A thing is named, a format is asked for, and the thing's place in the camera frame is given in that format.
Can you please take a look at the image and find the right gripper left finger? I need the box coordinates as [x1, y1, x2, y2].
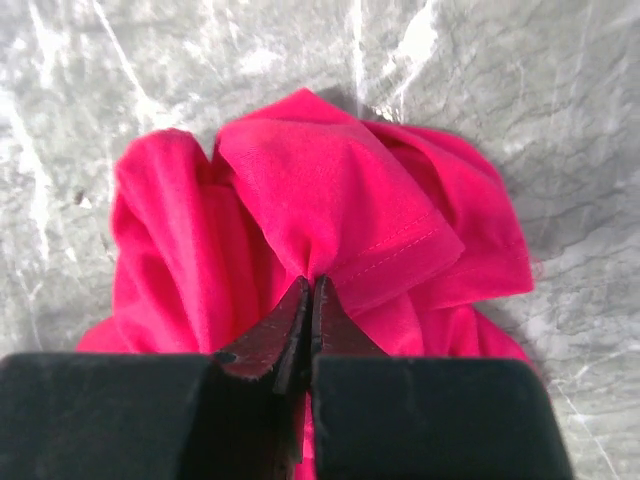
[213, 277, 311, 394]

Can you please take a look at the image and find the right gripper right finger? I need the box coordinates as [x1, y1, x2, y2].
[309, 275, 388, 390]

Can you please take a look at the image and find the magenta t shirt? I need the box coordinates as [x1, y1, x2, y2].
[74, 87, 544, 480]

